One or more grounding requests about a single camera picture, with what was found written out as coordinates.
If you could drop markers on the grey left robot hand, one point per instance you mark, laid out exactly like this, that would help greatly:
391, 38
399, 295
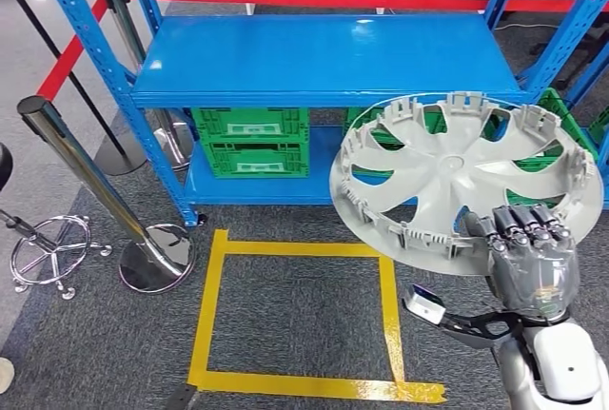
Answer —
183, 396

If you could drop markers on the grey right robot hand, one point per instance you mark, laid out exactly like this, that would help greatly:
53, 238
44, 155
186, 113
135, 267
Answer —
533, 268

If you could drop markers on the grey plastic wheel hubcap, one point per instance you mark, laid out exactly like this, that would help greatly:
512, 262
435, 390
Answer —
452, 171

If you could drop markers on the blue metal shelf rack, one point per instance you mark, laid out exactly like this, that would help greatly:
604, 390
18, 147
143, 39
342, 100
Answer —
309, 54
587, 74

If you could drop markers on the folded green plastic crate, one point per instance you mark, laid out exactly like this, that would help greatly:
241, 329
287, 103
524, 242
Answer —
223, 158
214, 120

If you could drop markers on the black stool with chrome base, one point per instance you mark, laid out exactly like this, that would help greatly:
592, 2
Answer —
4, 167

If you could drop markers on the short red barrier belt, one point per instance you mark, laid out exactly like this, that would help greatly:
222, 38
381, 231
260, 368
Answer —
66, 57

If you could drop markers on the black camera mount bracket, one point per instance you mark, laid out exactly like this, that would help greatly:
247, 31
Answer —
452, 322

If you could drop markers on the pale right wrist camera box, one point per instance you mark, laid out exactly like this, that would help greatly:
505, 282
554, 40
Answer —
423, 305

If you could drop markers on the thin black stanchion post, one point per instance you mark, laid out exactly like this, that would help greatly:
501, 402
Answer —
121, 161

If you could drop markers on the chrome stanchion post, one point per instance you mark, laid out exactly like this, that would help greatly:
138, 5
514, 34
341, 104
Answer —
85, 174
118, 16

